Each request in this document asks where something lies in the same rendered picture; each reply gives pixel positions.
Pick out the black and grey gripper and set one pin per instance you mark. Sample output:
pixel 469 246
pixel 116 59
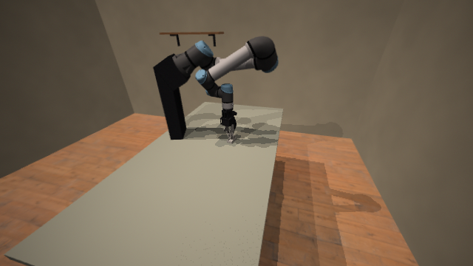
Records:
pixel 228 121

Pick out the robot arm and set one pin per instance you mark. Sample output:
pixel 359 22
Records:
pixel 259 52

